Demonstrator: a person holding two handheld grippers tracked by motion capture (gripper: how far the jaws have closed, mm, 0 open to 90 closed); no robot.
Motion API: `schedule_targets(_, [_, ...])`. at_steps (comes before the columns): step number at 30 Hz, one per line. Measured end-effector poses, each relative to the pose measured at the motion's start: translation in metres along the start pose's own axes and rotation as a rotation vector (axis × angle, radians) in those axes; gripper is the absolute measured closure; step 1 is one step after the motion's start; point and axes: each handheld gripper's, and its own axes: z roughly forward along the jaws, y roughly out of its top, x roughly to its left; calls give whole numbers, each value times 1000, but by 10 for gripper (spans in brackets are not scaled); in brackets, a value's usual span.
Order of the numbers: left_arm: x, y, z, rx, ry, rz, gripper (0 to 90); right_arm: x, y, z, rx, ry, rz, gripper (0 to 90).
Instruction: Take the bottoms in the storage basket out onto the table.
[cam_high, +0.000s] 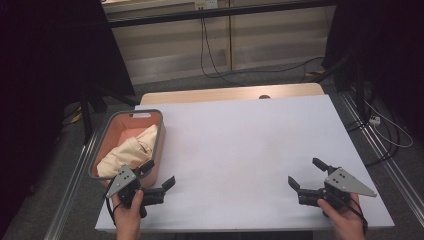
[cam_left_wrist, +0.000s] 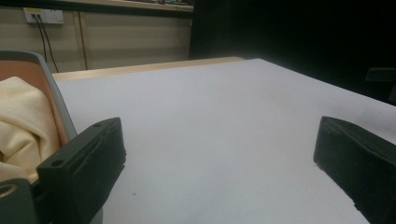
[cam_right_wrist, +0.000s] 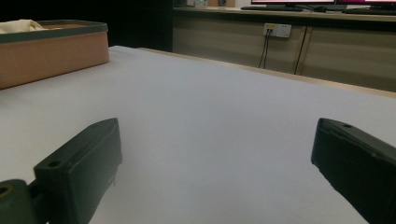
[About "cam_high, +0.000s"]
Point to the dark table grommet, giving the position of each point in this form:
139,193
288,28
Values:
264,97

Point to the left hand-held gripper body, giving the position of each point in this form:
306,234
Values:
124,180

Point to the aluminium rail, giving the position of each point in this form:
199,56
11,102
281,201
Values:
71,190
383,156

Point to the white power strip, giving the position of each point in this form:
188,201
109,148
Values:
375,120

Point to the white wall outlet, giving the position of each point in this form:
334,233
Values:
206,4

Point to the black curtain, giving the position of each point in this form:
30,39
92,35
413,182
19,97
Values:
383,43
50,66

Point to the black tripod stand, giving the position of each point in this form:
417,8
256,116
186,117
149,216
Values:
346,70
87,113

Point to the cream cloth garment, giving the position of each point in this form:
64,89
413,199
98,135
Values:
128,153

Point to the pink basket with grey rim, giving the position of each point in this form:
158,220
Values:
124,127

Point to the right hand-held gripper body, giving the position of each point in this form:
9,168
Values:
346,183

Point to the person's right hand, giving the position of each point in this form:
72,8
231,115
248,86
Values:
346,220

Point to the long wall desk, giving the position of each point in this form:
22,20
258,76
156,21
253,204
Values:
213,14

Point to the person's left hand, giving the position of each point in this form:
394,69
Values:
128,218

